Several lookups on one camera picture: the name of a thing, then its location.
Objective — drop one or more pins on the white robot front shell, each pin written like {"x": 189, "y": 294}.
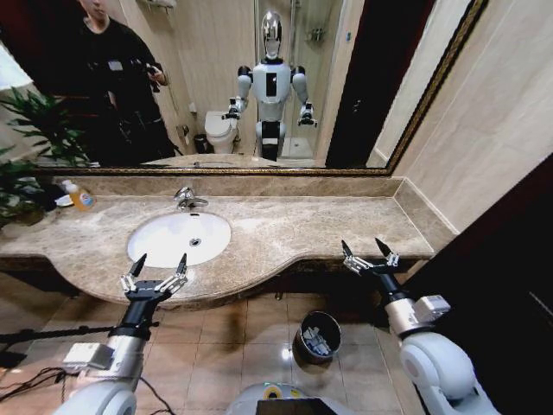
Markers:
{"x": 246, "y": 402}

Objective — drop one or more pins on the small white dish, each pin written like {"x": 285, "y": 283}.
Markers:
{"x": 64, "y": 200}

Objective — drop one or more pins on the green potted plant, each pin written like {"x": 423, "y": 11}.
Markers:
{"x": 17, "y": 186}

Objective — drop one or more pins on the dark framed wall mirror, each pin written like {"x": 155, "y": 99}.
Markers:
{"x": 207, "y": 65}

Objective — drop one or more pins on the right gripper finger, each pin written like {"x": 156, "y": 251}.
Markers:
{"x": 392, "y": 260}
{"x": 355, "y": 264}

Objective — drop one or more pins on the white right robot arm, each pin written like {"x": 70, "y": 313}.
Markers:
{"x": 436, "y": 367}

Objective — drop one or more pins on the dark round trash bin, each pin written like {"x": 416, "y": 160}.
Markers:
{"x": 302, "y": 343}

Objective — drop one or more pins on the orange hand soap bottle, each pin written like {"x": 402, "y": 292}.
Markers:
{"x": 82, "y": 199}

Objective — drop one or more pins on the dark wooden door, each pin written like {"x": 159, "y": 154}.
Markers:
{"x": 497, "y": 281}

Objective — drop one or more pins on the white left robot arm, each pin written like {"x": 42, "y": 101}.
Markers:
{"x": 99, "y": 397}

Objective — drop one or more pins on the black stand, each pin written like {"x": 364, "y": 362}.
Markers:
{"x": 13, "y": 337}

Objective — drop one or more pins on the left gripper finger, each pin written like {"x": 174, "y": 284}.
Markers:
{"x": 129, "y": 283}
{"x": 175, "y": 281}

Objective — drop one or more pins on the metal sink drain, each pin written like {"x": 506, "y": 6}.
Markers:
{"x": 195, "y": 241}

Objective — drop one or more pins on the white oval sink basin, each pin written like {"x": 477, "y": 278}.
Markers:
{"x": 173, "y": 233}

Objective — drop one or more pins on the chrome faucet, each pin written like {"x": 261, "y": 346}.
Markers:
{"x": 186, "y": 199}

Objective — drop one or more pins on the white trash in bin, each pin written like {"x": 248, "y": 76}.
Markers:
{"x": 317, "y": 339}

